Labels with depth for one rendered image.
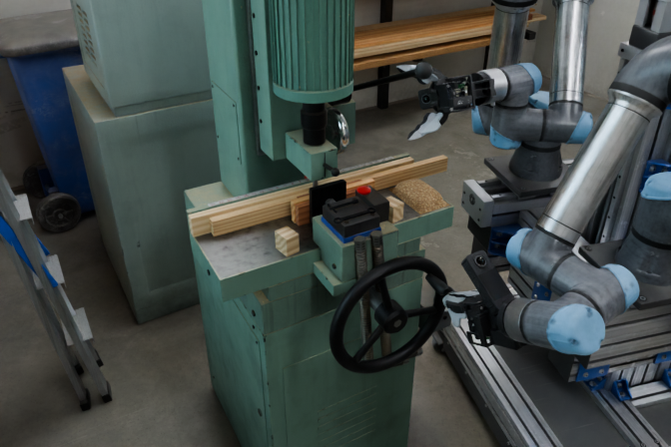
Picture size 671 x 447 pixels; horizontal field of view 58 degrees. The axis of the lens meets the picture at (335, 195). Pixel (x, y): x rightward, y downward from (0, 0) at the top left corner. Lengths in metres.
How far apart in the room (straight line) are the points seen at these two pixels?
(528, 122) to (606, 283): 0.51
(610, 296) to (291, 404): 0.85
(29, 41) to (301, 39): 1.85
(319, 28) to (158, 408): 1.49
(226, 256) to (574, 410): 1.18
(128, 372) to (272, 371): 1.01
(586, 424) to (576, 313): 1.05
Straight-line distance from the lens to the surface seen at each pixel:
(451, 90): 1.30
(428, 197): 1.48
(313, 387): 1.59
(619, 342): 1.61
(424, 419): 2.18
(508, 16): 1.64
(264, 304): 1.35
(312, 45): 1.23
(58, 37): 2.93
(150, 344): 2.50
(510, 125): 1.45
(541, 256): 1.11
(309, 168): 1.37
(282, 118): 1.44
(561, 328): 0.99
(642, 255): 1.51
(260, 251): 1.33
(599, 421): 2.03
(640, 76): 1.13
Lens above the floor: 1.67
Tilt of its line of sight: 30 degrees down
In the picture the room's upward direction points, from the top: straight up
